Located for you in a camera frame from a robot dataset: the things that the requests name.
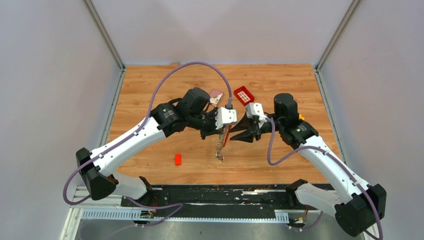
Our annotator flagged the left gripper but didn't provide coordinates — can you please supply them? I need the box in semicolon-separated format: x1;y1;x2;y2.
188;107;227;141

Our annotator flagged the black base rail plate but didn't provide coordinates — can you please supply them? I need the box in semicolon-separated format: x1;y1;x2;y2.
140;184;312;220

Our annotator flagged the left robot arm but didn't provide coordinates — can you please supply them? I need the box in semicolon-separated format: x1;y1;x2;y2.
76;87;237;207

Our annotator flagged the red toy brick block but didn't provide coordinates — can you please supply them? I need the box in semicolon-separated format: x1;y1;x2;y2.
233;85;255;107

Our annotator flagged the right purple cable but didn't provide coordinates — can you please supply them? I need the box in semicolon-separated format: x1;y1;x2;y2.
264;115;384;240

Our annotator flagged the purple cable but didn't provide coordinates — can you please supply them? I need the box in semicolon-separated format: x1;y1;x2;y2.
62;61;233;206
264;115;384;240

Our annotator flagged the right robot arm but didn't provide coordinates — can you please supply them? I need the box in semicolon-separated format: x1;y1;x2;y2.
230;93;387;240

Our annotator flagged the small red block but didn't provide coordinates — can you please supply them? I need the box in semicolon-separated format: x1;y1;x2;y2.
174;154;182;166

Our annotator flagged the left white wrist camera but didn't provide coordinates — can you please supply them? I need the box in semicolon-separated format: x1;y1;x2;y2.
215;107;238;130

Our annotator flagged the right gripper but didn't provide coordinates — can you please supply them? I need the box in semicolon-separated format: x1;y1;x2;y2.
228;112;284;142

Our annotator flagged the playing card box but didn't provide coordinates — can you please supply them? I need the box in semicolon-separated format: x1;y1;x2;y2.
209;89;224;107

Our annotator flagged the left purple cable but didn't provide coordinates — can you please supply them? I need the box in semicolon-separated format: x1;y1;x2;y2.
62;61;233;206

